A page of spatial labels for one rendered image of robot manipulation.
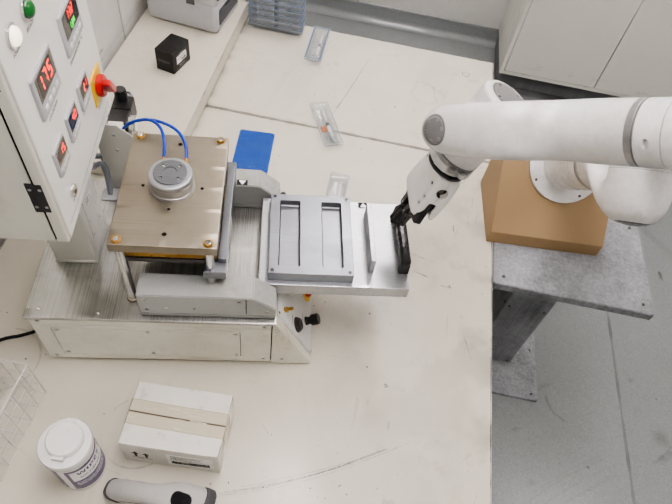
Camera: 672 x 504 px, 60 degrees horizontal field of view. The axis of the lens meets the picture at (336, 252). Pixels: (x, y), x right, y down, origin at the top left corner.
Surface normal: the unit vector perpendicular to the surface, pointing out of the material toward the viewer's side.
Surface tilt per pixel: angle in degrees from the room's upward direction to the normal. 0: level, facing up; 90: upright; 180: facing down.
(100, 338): 90
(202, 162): 0
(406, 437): 0
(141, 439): 2
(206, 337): 90
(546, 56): 90
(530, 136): 54
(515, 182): 44
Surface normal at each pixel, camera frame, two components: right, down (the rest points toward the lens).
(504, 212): 0.03, 0.13
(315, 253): 0.11, -0.59
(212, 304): 0.04, 0.80
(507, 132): -0.15, 0.24
